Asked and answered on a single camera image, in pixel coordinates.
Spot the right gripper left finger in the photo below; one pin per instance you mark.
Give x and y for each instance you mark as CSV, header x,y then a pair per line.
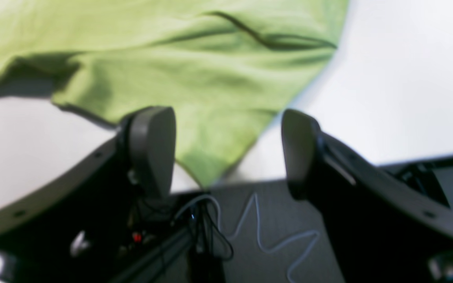
x,y
146,142

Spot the green T-shirt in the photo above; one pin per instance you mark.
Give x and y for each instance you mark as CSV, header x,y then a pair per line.
x,y
227,67

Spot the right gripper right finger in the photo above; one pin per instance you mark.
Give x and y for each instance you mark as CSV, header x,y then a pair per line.
x,y
302,151

